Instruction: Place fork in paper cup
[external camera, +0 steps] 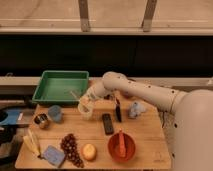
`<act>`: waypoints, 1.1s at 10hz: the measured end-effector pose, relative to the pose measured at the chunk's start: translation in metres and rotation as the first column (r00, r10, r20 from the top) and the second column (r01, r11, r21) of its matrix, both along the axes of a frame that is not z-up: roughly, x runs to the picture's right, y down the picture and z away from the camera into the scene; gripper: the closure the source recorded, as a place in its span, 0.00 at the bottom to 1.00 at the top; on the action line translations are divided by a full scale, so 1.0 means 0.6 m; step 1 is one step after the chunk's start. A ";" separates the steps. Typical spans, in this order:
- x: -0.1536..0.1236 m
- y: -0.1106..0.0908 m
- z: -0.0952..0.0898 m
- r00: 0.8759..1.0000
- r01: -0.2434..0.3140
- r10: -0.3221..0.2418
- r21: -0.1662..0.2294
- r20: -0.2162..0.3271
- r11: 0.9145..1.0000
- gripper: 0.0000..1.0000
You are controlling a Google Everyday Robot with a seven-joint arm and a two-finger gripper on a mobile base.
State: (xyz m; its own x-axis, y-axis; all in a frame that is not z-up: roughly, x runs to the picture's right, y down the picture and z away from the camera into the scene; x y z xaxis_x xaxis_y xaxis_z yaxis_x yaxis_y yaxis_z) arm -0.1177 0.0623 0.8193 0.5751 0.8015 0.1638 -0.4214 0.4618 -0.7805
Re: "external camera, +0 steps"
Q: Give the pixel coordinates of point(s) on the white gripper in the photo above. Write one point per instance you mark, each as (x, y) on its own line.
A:
(91, 95)

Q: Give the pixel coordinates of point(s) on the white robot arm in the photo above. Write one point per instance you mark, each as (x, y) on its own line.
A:
(193, 136)

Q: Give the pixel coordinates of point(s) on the blue plastic cup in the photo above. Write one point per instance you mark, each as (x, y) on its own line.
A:
(55, 113)

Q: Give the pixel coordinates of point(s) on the black marker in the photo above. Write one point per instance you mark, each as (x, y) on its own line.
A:
(118, 110)

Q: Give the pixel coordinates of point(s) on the black remote control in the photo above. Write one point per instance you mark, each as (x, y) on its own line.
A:
(107, 122)

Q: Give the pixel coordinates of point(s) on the green plastic tray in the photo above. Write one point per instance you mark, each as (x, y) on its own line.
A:
(54, 87)

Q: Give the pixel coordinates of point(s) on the light blue crumpled cloth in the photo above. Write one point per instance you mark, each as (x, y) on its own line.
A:
(136, 109)

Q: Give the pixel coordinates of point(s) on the dark red grapes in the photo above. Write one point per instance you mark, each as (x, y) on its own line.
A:
(69, 146)

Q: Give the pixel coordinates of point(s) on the metal tin can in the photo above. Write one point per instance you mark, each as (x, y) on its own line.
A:
(42, 121)

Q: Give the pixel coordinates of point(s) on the yellow apple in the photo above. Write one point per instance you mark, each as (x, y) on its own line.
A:
(89, 152)

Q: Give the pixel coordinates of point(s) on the red bowl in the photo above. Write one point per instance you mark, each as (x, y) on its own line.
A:
(114, 151)

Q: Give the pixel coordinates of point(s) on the orange carrot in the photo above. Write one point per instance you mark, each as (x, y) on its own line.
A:
(122, 147)

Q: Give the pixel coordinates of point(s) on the blue sponge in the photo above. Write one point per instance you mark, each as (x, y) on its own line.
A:
(54, 156)

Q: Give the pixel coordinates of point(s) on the blue box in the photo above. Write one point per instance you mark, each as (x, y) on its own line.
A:
(10, 117)

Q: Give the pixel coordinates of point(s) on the left metal frame leg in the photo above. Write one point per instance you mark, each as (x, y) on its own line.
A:
(84, 15)

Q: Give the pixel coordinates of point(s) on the metal frame leg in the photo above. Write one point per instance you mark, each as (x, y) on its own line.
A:
(84, 15)
(148, 15)

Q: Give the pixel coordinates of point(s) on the right metal frame leg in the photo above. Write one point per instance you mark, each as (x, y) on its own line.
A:
(148, 15)

